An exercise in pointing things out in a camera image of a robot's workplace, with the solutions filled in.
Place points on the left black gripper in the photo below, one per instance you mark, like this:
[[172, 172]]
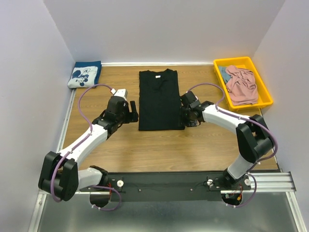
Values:
[[132, 117]]

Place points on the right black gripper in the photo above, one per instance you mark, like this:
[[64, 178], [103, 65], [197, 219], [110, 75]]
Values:
[[189, 123]]

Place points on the black t-shirt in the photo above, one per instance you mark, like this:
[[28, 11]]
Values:
[[159, 101]]

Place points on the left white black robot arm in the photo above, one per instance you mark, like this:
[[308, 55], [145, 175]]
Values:
[[60, 175]]

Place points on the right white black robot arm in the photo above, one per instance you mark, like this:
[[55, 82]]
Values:
[[253, 137]]

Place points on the light blue garment in bin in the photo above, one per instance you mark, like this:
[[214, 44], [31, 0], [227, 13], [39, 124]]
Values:
[[225, 76]]

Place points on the pink t-shirt in bin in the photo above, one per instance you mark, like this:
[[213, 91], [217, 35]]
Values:
[[242, 88]]

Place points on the folded blue cartoon t-shirt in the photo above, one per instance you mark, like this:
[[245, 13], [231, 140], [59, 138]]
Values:
[[85, 74]]

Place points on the yellow plastic bin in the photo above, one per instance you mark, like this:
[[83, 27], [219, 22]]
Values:
[[264, 97]]

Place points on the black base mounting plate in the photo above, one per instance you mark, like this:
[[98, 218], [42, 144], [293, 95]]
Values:
[[172, 186]]

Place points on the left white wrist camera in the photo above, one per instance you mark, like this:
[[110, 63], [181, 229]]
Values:
[[120, 93]]

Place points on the aluminium frame rail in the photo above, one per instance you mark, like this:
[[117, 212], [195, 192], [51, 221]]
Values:
[[261, 181]]

